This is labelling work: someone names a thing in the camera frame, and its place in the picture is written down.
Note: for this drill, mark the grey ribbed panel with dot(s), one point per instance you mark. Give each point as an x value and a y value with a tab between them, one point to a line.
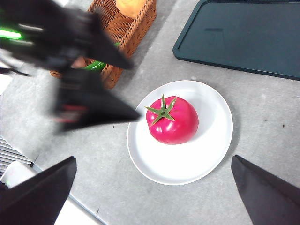
11	152

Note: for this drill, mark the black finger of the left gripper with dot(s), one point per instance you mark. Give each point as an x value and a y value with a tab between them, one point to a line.
93	107
105	49

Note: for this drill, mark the green chili pepper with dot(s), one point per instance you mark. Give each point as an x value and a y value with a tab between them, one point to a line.
93	66

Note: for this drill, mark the white rounded box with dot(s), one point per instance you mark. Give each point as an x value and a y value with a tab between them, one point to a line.
16	173

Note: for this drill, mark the brown wicker basket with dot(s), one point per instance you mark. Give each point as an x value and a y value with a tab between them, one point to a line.
126	28

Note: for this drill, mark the light brown egg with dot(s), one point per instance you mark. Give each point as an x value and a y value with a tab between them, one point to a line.
79	62

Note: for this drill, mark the red tomato with green stem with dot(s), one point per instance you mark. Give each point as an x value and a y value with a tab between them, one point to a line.
175	124

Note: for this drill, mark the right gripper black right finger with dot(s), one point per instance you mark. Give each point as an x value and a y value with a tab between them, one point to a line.
267	194

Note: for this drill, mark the dark rectangular tray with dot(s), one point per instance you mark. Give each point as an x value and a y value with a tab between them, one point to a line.
246	35

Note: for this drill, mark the pale grey round plate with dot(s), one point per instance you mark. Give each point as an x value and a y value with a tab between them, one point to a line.
178	161

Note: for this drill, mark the yellow-orange potato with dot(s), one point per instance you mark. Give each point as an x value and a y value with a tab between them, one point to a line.
131	8

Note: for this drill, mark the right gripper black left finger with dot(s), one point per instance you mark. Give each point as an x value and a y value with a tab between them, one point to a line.
39	197

